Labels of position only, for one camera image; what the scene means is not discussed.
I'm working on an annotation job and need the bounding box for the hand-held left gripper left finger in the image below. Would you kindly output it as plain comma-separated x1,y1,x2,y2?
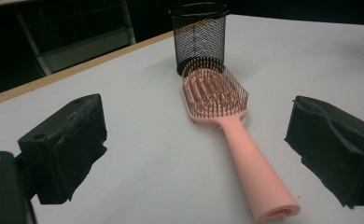
17,92,108,205

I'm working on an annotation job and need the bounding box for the white table cover sheet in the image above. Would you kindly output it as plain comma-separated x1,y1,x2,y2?
0,13,364,224

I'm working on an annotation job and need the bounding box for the pink hairbrush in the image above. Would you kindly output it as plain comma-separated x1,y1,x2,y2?
180,56,301,224

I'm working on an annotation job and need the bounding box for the grey metal table frame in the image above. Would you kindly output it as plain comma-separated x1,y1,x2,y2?
15,0,137,77

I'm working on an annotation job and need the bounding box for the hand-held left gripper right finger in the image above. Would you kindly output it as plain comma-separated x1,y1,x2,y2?
284,95,364,209

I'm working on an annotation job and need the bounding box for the black mesh pen holder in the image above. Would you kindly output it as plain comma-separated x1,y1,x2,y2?
168,2,231,77

